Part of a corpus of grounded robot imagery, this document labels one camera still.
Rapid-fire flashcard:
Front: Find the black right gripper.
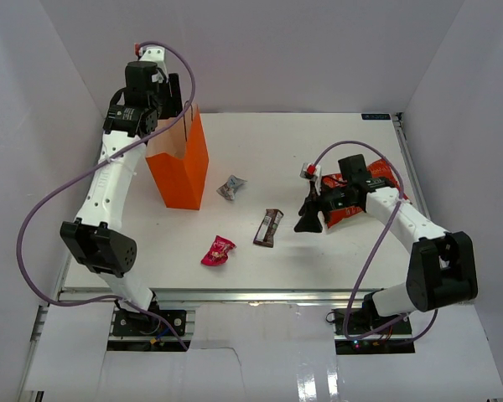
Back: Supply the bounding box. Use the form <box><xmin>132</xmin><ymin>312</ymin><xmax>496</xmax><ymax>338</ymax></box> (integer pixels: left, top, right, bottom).
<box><xmin>294</xmin><ymin>181</ymin><xmax>357</xmax><ymax>234</ymax></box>

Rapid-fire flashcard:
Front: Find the silver snack packet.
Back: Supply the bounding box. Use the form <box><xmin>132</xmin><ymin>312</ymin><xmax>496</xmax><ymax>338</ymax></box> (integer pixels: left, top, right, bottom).
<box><xmin>216</xmin><ymin>175</ymin><xmax>247</xmax><ymax>201</ymax></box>

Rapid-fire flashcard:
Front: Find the red snack packet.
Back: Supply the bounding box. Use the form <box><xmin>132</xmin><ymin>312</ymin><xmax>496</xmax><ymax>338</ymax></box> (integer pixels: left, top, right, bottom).
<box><xmin>200</xmin><ymin>235</ymin><xmax>236</xmax><ymax>267</ymax></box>

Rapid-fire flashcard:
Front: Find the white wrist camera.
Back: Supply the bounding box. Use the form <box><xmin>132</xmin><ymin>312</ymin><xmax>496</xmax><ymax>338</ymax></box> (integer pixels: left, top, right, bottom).
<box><xmin>135</xmin><ymin>44</ymin><xmax>168</xmax><ymax>76</ymax></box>
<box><xmin>299</xmin><ymin>162</ymin><xmax>322</xmax><ymax>193</ymax></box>

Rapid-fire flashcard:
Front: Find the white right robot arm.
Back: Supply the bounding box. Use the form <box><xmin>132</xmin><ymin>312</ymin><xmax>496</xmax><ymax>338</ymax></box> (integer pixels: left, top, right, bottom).
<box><xmin>294</xmin><ymin>154</ymin><xmax>478</xmax><ymax>334</ymax></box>

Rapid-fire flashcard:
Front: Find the brown chocolate bar wrapper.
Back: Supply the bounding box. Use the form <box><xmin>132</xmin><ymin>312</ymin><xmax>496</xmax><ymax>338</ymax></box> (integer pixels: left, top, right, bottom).
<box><xmin>253</xmin><ymin>209</ymin><xmax>284</xmax><ymax>248</ymax></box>

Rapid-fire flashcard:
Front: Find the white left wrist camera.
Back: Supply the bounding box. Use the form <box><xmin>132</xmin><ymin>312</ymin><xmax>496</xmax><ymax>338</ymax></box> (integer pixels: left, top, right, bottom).
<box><xmin>135</xmin><ymin>44</ymin><xmax>168</xmax><ymax>76</ymax></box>

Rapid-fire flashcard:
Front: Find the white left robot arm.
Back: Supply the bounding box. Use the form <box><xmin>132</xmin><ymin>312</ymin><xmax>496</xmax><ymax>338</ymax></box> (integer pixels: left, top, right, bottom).
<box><xmin>60</xmin><ymin>60</ymin><xmax>183</xmax><ymax>334</ymax></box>

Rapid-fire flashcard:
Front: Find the large red chip bag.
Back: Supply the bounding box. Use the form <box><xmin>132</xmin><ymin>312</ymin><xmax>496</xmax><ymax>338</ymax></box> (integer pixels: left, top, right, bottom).
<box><xmin>321</xmin><ymin>158</ymin><xmax>399</xmax><ymax>229</ymax></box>

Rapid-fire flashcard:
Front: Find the orange paper bag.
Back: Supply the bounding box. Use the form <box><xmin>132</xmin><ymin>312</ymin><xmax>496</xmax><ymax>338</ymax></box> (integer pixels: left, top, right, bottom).
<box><xmin>145</xmin><ymin>103</ymin><xmax>209</xmax><ymax>210</ymax></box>

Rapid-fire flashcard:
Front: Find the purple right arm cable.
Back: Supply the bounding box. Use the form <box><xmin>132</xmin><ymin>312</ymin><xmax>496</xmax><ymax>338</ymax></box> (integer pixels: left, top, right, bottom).
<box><xmin>312</xmin><ymin>139</ymin><xmax>439</xmax><ymax>342</ymax></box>

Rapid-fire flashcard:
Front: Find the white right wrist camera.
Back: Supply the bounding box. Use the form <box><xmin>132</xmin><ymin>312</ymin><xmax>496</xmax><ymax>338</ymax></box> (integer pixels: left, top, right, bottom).
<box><xmin>299</xmin><ymin>162</ymin><xmax>322</xmax><ymax>193</ymax></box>

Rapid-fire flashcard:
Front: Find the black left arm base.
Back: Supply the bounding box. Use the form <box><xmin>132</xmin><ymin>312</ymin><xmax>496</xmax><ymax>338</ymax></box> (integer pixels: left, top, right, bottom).
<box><xmin>111</xmin><ymin>302</ymin><xmax>187</xmax><ymax>342</ymax></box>

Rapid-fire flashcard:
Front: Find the aluminium table frame rail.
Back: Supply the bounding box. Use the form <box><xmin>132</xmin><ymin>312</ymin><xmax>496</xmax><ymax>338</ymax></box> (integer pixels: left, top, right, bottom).
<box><xmin>17</xmin><ymin>111</ymin><xmax>460</xmax><ymax>394</ymax></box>

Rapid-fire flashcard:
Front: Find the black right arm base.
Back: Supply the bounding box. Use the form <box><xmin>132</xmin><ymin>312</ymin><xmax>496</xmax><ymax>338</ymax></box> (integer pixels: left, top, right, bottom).
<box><xmin>325</xmin><ymin>309</ymin><xmax>415</xmax><ymax>356</ymax></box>

